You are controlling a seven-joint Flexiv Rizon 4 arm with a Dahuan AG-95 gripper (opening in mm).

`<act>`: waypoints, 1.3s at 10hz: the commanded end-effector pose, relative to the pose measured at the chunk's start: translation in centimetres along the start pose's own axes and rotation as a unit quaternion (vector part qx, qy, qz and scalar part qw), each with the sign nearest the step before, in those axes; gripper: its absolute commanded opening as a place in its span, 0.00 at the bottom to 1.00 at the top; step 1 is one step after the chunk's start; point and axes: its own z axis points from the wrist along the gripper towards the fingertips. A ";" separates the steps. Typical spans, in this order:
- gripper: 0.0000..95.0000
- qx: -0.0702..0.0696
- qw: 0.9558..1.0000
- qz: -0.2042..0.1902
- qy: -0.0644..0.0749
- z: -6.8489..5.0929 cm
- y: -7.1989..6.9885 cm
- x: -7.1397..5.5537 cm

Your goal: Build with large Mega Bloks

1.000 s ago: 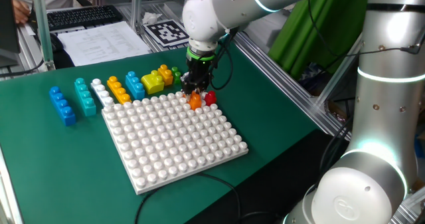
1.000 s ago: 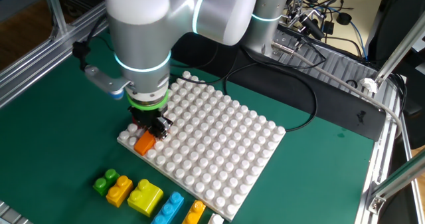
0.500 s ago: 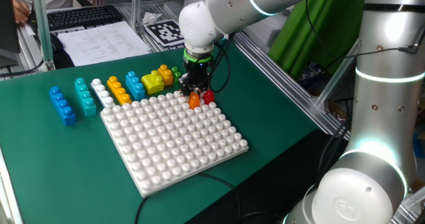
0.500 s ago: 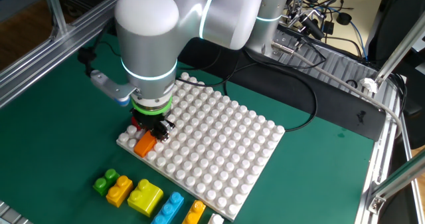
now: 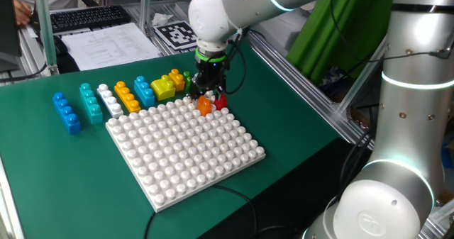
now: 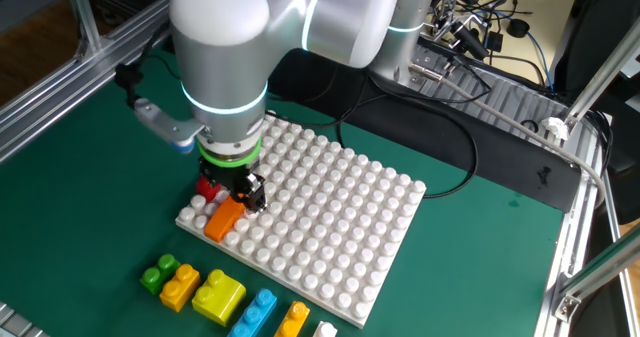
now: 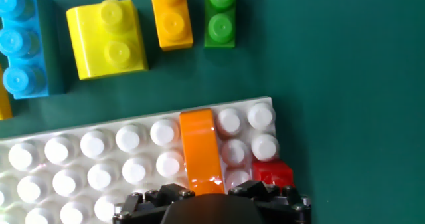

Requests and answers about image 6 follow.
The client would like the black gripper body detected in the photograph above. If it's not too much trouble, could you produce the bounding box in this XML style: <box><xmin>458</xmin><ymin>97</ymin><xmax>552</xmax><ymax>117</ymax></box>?
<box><xmin>198</xmin><ymin>156</ymin><xmax>261</xmax><ymax>198</ymax></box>

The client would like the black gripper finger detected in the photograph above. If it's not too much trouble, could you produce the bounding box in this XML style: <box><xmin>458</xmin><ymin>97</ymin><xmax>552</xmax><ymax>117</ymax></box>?
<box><xmin>199</xmin><ymin>169</ymin><xmax>224</xmax><ymax>193</ymax></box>
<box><xmin>239</xmin><ymin>172</ymin><xmax>269</xmax><ymax>213</ymax></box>

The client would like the red single-stud block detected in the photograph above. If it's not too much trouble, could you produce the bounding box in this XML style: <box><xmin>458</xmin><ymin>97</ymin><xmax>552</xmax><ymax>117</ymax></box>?
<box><xmin>195</xmin><ymin>175</ymin><xmax>222</xmax><ymax>203</ymax></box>

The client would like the orange curved block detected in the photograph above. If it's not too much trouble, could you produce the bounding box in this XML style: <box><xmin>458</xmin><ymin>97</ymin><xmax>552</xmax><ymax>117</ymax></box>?
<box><xmin>203</xmin><ymin>195</ymin><xmax>247</xmax><ymax>244</ymax></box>

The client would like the green two-stud block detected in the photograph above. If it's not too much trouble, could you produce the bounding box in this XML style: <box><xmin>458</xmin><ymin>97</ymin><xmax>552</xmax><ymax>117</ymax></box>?
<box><xmin>139</xmin><ymin>253</ymin><xmax>182</xmax><ymax>296</ymax></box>

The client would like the white studded baseplate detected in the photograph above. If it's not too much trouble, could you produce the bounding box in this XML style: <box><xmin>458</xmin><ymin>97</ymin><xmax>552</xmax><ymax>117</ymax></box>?
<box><xmin>174</xmin><ymin>110</ymin><xmax>428</xmax><ymax>329</ymax></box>

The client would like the lime yellow large block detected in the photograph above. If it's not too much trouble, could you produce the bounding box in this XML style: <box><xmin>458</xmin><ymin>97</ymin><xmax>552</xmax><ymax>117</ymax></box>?
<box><xmin>191</xmin><ymin>268</ymin><xmax>247</xmax><ymax>328</ymax></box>

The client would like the yellow two-stud block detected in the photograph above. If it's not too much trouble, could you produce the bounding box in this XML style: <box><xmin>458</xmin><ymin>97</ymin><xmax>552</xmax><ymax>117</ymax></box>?
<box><xmin>159</xmin><ymin>263</ymin><xmax>202</xmax><ymax>313</ymax></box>

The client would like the light blue three-stud block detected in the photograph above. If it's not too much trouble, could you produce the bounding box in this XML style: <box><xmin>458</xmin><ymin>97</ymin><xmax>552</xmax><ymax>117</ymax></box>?
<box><xmin>226</xmin><ymin>288</ymin><xmax>279</xmax><ymax>337</ymax></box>

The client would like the yellow four-stud block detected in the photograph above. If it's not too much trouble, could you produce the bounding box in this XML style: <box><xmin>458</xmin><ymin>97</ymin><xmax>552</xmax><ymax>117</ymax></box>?
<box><xmin>273</xmin><ymin>300</ymin><xmax>311</xmax><ymax>337</ymax></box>

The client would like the white four-stud block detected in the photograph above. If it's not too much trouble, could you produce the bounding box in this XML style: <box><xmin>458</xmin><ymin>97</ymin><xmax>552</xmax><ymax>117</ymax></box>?
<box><xmin>312</xmin><ymin>320</ymin><xmax>339</xmax><ymax>337</ymax></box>

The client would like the green table mat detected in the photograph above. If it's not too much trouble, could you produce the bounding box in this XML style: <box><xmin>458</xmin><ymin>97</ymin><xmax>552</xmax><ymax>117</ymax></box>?
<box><xmin>0</xmin><ymin>41</ymin><xmax>566</xmax><ymax>337</ymax></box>

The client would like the white crumpled tape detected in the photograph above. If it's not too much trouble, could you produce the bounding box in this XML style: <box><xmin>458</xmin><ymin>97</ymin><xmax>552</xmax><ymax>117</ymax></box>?
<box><xmin>541</xmin><ymin>116</ymin><xmax>571</xmax><ymax>142</ymax></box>

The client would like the black round puck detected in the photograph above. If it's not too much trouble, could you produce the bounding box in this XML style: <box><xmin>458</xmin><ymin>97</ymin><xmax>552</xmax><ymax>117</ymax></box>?
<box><xmin>505</xmin><ymin>18</ymin><xmax>531</xmax><ymax>39</ymax></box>

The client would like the aluminium diagonal strut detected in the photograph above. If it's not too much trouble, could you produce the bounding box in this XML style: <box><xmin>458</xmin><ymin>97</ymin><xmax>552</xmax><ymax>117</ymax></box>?
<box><xmin>564</xmin><ymin>19</ymin><xmax>640</xmax><ymax>128</ymax></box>
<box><xmin>554</xmin><ymin>236</ymin><xmax>640</xmax><ymax>323</ymax></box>

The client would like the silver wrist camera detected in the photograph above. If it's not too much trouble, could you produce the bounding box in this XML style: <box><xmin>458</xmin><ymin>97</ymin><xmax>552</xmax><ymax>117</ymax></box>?
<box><xmin>132</xmin><ymin>96</ymin><xmax>207</xmax><ymax>155</ymax></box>

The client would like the black camera cable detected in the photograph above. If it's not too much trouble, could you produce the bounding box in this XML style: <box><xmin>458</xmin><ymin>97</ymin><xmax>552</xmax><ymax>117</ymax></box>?
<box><xmin>113</xmin><ymin>24</ymin><xmax>171</xmax><ymax>109</ymax></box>

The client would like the aluminium table frame rail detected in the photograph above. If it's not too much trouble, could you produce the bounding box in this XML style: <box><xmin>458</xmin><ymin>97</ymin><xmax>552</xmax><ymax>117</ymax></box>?
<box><xmin>0</xmin><ymin>0</ymin><xmax>174</xmax><ymax>166</ymax></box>
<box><xmin>533</xmin><ymin>114</ymin><xmax>639</xmax><ymax>337</ymax></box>

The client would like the aluminium vertical post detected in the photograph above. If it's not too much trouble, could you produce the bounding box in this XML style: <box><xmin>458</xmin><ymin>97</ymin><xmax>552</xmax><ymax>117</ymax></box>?
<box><xmin>62</xmin><ymin>0</ymin><xmax>104</xmax><ymax>58</ymax></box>

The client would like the black cable on table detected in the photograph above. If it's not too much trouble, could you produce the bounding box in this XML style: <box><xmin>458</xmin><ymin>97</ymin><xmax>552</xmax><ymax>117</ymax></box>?
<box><xmin>337</xmin><ymin>92</ymin><xmax>480</xmax><ymax>199</ymax></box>

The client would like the black camera on stand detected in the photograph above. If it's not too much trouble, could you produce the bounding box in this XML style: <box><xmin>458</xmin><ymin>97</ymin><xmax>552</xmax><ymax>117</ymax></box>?
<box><xmin>447</xmin><ymin>19</ymin><xmax>490</xmax><ymax>62</ymax></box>

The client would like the grey braided hose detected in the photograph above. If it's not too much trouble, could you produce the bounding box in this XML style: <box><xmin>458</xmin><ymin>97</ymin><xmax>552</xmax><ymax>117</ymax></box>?
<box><xmin>409</xmin><ymin>62</ymin><xmax>609</xmax><ymax>203</ymax></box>

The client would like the blue cable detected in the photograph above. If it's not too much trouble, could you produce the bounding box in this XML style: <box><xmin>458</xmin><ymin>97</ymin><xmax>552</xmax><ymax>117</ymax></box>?
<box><xmin>527</xmin><ymin>31</ymin><xmax>555</xmax><ymax>91</ymax></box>

